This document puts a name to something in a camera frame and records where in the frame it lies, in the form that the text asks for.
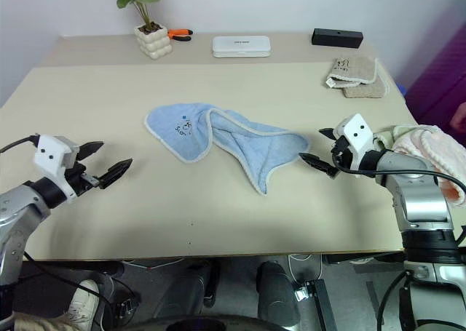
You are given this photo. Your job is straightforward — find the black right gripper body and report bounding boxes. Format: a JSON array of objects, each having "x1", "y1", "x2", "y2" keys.
[{"x1": 330, "y1": 136, "x2": 356, "y2": 172}]

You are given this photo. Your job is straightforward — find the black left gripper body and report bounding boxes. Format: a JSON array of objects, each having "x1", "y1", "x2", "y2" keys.
[{"x1": 66, "y1": 159, "x2": 102, "y2": 199}]

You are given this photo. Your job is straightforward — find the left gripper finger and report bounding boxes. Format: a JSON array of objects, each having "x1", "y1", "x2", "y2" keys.
[
  {"x1": 77, "y1": 140, "x2": 105, "y2": 161},
  {"x1": 98, "y1": 158, "x2": 133, "y2": 190}
]

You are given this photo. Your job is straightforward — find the white cloth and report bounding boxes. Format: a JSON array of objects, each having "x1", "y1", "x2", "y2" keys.
[{"x1": 374, "y1": 124, "x2": 416, "y2": 151}]

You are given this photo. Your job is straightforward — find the plain beige folded towel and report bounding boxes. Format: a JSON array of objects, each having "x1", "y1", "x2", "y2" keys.
[{"x1": 341, "y1": 68, "x2": 390, "y2": 100}]

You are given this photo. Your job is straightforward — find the beige printed folded towel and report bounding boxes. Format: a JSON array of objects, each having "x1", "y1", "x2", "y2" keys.
[{"x1": 325, "y1": 55, "x2": 380, "y2": 89}]

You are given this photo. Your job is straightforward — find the light blue towel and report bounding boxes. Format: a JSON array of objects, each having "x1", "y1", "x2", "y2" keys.
[{"x1": 144, "y1": 102, "x2": 312, "y2": 197}]

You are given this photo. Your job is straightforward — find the pink towel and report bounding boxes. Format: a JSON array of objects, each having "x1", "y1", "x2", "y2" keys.
[{"x1": 392, "y1": 124, "x2": 466, "y2": 207}]

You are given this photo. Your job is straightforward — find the person's bare hand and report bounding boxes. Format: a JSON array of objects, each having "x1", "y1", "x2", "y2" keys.
[{"x1": 450, "y1": 102, "x2": 466, "y2": 130}]

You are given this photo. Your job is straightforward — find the black rectangular box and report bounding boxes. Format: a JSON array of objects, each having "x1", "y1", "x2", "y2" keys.
[{"x1": 311, "y1": 27, "x2": 365, "y2": 49}]

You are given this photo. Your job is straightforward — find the white sneaker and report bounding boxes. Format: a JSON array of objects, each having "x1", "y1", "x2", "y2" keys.
[{"x1": 66, "y1": 279, "x2": 101, "y2": 329}]

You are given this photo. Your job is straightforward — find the green plant in white pot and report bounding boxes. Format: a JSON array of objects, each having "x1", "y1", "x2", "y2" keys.
[{"x1": 103, "y1": 0, "x2": 173, "y2": 60}]

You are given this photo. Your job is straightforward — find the white flat case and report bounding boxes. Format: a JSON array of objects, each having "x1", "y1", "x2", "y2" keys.
[{"x1": 211, "y1": 35, "x2": 273, "y2": 59}]

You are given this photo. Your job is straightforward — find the purple padded panel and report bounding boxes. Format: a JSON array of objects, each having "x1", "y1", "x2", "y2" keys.
[{"x1": 395, "y1": 28, "x2": 466, "y2": 129}]

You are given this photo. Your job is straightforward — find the dark rounded shape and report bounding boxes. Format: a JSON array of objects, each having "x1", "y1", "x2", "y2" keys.
[
  {"x1": 256, "y1": 260, "x2": 302, "y2": 329},
  {"x1": 151, "y1": 260, "x2": 221, "y2": 319}
]

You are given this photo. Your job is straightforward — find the black metal table leg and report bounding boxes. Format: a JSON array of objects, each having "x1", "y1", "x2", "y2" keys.
[{"x1": 304, "y1": 278, "x2": 339, "y2": 331}]

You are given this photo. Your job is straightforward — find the orange black pliers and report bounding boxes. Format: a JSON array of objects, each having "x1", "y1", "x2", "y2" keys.
[{"x1": 166, "y1": 28, "x2": 194, "y2": 42}]

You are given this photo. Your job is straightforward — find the beige fluffy object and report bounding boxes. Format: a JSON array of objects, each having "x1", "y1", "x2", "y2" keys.
[{"x1": 12, "y1": 310, "x2": 85, "y2": 331}]

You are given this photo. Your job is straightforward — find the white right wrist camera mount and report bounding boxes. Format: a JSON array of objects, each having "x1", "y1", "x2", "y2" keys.
[{"x1": 333, "y1": 113, "x2": 380, "y2": 178}]

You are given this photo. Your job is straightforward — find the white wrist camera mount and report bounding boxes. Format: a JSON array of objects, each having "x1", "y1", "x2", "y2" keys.
[
  {"x1": 333, "y1": 113, "x2": 380, "y2": 178},
  {"x1": 33, "y1": 135, "x2": 81, "y2": 204}
]

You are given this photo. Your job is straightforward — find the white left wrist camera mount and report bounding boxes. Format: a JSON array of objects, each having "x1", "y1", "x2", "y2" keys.
[{"x1": 33, "y1": 135, "x2": 81, "y2": 204}]

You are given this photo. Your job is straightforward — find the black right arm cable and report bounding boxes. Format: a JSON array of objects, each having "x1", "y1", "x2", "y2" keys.
[{"x1": 332, "y1": 162, "x2": 466, "y2": 198}]

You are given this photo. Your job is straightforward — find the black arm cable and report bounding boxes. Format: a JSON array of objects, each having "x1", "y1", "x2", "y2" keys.
[
  {"x1": 0, "y1": 135, "x2": 40, "y2": 153},
  {"x1": 332, "y1": 162, "x2": 466, "y2": 198}
]

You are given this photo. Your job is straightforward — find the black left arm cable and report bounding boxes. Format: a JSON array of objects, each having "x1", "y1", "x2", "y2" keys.
[{"x1": 0, "y1": 135, "x2": 40, "y2": 153}]

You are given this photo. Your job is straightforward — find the white floor cable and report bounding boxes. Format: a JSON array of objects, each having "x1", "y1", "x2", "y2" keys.
[{"x1": 288, "y1": 253, "x2": 324, "y2": 285}]

